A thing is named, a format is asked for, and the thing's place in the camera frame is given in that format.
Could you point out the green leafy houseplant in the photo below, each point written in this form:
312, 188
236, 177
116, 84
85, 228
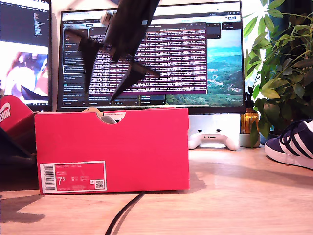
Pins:
281, 73

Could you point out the dark teal curtain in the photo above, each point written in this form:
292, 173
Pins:
278, 22

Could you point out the amber pump bottle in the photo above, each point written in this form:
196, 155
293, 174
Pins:
249, 120

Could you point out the large black computer monitor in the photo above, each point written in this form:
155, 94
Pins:
183, 61

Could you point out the small pale green pot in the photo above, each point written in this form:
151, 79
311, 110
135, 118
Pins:
244, 140

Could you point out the narrow black computer monitor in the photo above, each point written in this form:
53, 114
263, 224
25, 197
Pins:
24, 24

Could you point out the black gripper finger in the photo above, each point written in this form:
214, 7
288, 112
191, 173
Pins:
90, 61
130, 77

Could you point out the red cardboard shoebox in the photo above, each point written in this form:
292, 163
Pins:
122, 151

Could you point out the dark rectangular planter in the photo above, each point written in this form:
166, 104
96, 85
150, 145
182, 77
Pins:
267, 139

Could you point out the beige packing paper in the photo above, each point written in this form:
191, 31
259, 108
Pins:
91, 110

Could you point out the white game controller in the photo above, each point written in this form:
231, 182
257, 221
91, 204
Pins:
212, 140

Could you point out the blue suede white-striped shoe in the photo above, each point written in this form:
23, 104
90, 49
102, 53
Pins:
276, 147
108, 120

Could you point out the red shoebox lid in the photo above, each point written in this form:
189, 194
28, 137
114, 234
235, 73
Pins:
14, 110

